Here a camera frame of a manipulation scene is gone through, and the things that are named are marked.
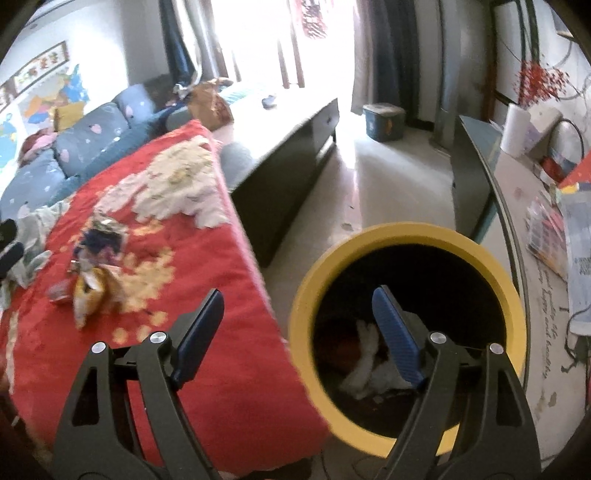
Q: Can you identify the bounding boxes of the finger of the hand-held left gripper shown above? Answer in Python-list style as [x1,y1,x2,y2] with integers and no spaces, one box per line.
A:
[0,242,25,280]

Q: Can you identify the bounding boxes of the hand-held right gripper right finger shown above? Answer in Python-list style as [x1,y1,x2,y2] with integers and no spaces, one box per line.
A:
[372,285,542,480]

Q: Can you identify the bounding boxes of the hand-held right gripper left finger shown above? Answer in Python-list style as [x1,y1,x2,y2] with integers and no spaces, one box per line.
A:
[54,289,226,480]

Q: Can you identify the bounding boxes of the white plastic bag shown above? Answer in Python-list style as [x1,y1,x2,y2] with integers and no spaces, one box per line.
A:
[342,320,419,400]

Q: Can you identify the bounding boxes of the purple snack wrapper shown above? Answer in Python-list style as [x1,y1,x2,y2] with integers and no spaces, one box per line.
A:
[74,217,126,273]

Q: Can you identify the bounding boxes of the yellow snack wrapper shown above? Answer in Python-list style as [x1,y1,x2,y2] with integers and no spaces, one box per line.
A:
[71,267,124,329]

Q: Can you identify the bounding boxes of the yellow round trash bin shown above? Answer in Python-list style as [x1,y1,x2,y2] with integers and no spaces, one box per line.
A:
[288,223,527,457]

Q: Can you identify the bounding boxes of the grey-green cloth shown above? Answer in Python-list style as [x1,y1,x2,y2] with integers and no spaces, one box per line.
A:
[0,203,71,311]

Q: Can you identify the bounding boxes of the red floral blanket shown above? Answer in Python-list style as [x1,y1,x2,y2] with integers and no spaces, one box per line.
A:
[0,119,331,476]

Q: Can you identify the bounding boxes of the pile of pink clothes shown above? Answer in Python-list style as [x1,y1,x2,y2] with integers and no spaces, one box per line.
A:
[21,129,57,158]

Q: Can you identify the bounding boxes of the world map poster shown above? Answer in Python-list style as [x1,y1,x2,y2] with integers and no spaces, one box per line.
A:
[0,108,22,172]

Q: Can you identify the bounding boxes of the blue patterned sofa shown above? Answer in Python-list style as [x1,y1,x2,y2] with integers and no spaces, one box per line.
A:
[0,74,195,209]

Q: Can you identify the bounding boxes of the yellow cushion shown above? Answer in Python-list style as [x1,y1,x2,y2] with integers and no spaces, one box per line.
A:
[53,102,87,133]

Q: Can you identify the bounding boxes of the colourful country map poster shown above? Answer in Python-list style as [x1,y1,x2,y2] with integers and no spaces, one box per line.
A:
[18,65,92,124]

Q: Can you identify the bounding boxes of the glass-top television cabinet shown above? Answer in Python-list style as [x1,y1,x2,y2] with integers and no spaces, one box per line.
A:
[450,115,591,462]

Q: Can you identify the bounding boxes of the colour swatch cards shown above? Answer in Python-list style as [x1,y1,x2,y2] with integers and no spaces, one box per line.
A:
[526,198,570,278]

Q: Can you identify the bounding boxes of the wooden coffee table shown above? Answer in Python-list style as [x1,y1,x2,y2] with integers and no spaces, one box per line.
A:
[217,95,341,269]

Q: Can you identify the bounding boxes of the blue white booklet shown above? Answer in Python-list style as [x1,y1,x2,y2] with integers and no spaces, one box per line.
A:
[561,185,591,334]

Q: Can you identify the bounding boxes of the blue lidded bucket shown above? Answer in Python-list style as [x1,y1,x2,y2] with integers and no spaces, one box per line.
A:
[362,102,407,144]

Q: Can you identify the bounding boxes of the brown paper bag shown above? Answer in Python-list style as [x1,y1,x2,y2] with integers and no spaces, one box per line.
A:
[187,79,235,133]

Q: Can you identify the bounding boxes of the white paper towel roll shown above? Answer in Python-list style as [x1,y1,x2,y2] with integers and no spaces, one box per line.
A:
[501,104,533,156]

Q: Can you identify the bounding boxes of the red flat box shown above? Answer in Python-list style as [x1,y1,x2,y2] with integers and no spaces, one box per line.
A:
[558,150,591,193]

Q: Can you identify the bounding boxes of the grey standing air conditioner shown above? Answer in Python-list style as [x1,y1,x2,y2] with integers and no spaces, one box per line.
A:
[431,0,463,149]

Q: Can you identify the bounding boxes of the white box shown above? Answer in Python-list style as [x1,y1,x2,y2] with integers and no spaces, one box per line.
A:
[526,105,563,154]

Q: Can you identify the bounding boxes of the dark blue curtain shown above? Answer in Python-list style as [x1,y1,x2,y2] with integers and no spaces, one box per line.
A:
[159,0,205,87]

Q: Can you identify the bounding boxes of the grey purple curtain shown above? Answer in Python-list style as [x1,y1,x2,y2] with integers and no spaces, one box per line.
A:
[355,0,440,128]

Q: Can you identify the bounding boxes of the hanging laundry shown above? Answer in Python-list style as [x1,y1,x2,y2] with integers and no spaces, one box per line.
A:
[300,0,329,38]

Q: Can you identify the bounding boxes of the black cable loop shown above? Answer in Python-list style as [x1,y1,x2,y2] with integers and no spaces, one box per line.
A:
[551,117,585,163]

